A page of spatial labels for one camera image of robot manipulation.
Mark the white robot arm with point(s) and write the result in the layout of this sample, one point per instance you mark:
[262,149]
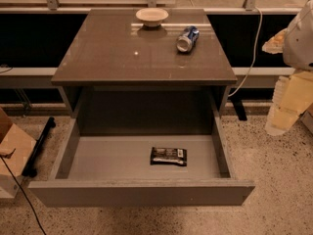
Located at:
[298,45]

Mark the cardboard box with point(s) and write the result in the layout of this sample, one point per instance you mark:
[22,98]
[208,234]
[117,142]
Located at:
[16,146]

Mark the grey cabinet with glossy top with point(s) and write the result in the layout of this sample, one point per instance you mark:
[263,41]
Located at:
[115,76]

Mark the black bar on floor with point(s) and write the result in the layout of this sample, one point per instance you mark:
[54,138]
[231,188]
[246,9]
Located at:
[29,169]

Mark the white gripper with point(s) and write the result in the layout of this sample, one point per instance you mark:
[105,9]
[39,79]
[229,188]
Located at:
[299,44]

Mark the open grey drawer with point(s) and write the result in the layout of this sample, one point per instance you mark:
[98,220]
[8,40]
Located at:
[115,171]

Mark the white window rail frame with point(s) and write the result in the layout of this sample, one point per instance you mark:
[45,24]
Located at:
[39,77]

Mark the blue soda can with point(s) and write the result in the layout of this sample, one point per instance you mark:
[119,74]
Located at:
[187,39]

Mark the black rxbar chocolate wrapper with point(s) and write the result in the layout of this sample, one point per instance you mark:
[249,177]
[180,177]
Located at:
[168,156]

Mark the white ceramic bowl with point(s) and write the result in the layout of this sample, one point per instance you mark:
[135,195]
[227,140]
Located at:
[151,17]

